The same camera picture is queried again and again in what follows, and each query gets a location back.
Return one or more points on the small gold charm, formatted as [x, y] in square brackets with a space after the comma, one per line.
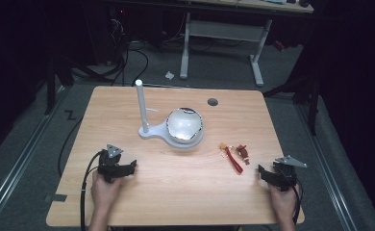
[222, 147]

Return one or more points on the grey tape strip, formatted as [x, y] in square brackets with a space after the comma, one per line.
[56, 198]

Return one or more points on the dark round table grommet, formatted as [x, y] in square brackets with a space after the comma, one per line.
[212, 102]

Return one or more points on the small red object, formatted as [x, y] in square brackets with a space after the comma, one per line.
[279, 45]

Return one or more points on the metal floor rail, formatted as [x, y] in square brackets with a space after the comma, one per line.
[325, 170]
[19, 166]

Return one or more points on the desk with white legs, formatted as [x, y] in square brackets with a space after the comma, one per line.
[224, 32]

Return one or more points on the white paper scrap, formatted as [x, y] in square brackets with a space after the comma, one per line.
[169, 75]

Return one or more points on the person's left hand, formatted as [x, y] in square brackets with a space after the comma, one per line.
[104, 192]

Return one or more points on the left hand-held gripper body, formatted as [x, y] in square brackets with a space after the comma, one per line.
[109, 165]

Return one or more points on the red figure charm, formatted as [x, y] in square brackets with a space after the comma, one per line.
[242, 150]

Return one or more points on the round silver dish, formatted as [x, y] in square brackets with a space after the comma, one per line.
[184, 125]

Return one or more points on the person's right hand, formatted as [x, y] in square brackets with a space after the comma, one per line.
[283, 200]

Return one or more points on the black metal stand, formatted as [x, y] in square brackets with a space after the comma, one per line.
[50, 89]
[313, 106]

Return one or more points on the black computer tower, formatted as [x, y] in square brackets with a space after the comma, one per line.
[103, 35]

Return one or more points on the white stand with pole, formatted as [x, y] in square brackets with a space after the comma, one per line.
[143, 102]

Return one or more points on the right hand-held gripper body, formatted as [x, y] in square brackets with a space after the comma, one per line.
[285, 174]

